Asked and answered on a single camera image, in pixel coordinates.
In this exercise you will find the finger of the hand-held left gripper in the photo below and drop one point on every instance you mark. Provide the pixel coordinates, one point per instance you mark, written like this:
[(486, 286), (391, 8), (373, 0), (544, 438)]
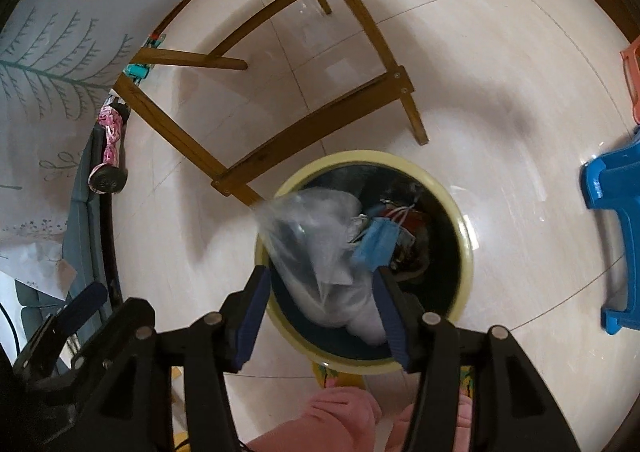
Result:
[(135, 313), (87, 297)]

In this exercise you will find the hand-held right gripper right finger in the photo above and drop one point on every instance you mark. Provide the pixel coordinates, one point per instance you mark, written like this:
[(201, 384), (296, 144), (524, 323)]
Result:
[(390, 317)]

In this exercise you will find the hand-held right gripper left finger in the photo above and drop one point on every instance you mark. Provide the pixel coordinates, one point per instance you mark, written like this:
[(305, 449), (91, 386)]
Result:
[(252, 317)]

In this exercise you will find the blue face mask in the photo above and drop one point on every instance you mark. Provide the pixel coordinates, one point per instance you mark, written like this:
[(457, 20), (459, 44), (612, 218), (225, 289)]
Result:
[(377, 244)]

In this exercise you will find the yellow rimmed trash bin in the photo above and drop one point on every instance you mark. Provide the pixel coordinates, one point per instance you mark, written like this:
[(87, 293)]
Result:
[(445, 242)]

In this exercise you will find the clear plastic bag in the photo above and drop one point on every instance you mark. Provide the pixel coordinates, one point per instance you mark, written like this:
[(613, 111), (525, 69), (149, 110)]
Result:
[(320, 242)]

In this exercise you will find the dark sofa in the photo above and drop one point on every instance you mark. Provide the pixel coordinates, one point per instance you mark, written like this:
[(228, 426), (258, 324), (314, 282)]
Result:
[(82, 212)]

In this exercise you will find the yellow slipper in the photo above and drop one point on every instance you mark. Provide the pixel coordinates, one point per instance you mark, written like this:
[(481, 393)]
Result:
[(325, 373), (467, 378)]

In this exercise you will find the pink patterned hoverboard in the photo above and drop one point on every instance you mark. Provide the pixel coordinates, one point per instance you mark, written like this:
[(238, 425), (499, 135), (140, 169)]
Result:
[(111, 131)]

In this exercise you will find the teal plastic toy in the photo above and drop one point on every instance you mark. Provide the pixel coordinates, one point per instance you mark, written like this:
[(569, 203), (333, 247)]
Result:
[(137, 70)]

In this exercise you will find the blue plastic stool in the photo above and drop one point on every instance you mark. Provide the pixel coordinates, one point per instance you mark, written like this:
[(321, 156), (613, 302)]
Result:
[(610, 182)]

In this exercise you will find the orange plastic toy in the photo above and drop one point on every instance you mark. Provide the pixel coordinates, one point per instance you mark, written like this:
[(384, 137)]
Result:
[(156, 39)]

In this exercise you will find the pink plastic stool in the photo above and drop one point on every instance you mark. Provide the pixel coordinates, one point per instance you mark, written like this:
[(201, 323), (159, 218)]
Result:
[(632, 76)]

